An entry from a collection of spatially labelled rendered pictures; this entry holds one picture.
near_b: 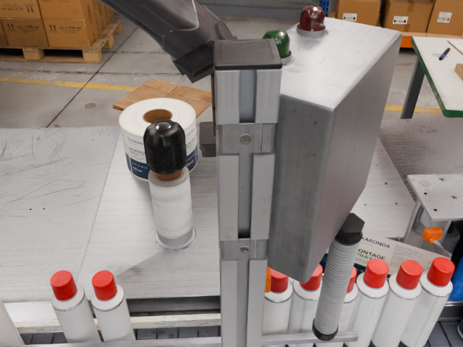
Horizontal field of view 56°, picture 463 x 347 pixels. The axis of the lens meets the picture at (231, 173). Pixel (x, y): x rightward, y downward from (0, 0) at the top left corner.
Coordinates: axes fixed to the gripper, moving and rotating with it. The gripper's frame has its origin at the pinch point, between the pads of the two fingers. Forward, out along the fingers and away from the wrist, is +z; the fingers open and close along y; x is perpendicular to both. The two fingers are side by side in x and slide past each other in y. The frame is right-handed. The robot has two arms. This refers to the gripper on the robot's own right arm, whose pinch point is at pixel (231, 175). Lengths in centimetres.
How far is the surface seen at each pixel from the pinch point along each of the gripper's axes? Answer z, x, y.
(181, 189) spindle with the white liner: 10.0, -8.3, 9.9
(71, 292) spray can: 7.9, 17.3, 25.6
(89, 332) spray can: 18.1, 17.9, 25.0
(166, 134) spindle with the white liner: -3.1, -8.9, 11.6
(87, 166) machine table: 32, -45, 41
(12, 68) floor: 116, -301, 176
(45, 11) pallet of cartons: 71, -310, 139
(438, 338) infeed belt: 27.0, 17.3, -37.1
